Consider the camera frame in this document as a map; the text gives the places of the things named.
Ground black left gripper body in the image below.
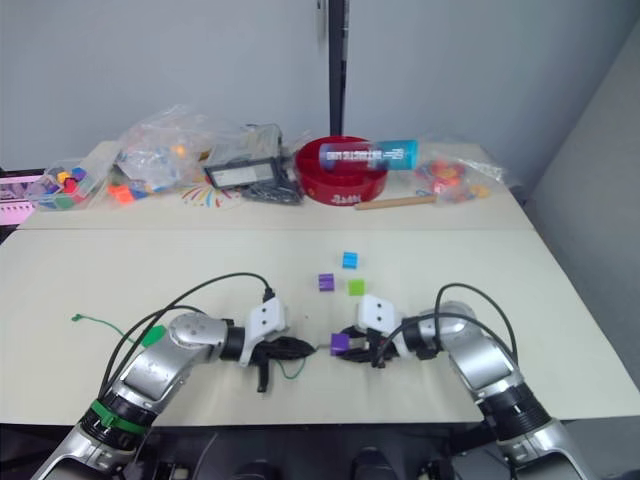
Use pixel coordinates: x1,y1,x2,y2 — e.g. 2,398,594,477
251,335,287,394

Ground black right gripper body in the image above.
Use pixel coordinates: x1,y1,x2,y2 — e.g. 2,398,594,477
360,327,402,370

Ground green lace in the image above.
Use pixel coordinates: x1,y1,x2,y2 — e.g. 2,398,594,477
70,312,317,381

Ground plastic bag of coloured pieces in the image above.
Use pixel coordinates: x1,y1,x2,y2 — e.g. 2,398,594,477
411,142,507,207

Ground orange blocks in bag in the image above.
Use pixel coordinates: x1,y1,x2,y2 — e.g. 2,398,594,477
106,182,137,206

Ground clear box of coloured blocks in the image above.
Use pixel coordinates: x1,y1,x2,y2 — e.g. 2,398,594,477
36,158,105,212

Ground wooden stick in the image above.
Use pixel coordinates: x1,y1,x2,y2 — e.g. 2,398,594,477
354,195,438,212

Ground red round bowl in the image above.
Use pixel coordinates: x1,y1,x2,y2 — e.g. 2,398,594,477
294,134,391,207

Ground black mesh pouch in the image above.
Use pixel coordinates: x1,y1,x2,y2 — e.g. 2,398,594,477
241,178,305,207

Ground clear tube with blue cap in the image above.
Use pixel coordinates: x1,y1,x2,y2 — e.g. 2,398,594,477
318,138,420,174

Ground small clear plastic bag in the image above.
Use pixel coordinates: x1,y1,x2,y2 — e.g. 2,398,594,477
233,121,287,162

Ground large clear plastic bag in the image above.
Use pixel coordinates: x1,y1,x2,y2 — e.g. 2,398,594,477
110,103,224,197

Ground black vertical pole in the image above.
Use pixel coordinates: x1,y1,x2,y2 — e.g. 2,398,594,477
327,0,348,137

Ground pink notebook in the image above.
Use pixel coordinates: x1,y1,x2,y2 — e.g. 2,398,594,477
0,171,45,227

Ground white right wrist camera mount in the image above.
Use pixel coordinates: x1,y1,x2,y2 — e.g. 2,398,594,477
355,294,405,334

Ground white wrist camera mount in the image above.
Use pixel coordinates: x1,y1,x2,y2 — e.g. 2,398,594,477
238,298,293,369
355,294,405,334

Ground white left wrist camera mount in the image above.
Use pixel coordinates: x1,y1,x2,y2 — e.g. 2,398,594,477
238,298,293,369

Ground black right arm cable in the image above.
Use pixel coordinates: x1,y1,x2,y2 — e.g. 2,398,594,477
370,283,517,369

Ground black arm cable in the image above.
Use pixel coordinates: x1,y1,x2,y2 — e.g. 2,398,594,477
98,272,277,401
370,283,517,369

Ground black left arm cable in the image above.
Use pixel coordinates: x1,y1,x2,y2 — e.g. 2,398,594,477
98,272,277,401

